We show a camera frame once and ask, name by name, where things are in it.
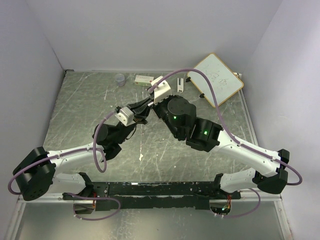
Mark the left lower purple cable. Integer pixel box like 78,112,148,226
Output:
63,192,122,221

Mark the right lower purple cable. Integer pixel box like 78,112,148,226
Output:
214,187,262,219

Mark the white black small device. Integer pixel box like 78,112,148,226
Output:
177,78,184,93

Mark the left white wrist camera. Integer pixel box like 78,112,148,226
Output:
115,106,134,127

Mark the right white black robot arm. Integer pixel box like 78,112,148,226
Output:
151,95,290,199

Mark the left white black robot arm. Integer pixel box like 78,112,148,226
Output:
8,97,153,201

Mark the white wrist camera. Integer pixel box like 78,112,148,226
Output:
115,106,134,127
150,80,172,105

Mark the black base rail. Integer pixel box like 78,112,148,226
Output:
62,181,242,211

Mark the small whiteboard wooden frame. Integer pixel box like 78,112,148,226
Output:
187,53,244,107

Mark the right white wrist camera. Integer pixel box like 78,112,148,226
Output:
150,80,172,105

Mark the white red cardboard box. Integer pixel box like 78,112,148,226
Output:
134,75,154,87

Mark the clear plastic cup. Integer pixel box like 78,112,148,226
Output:
115,73,126,87

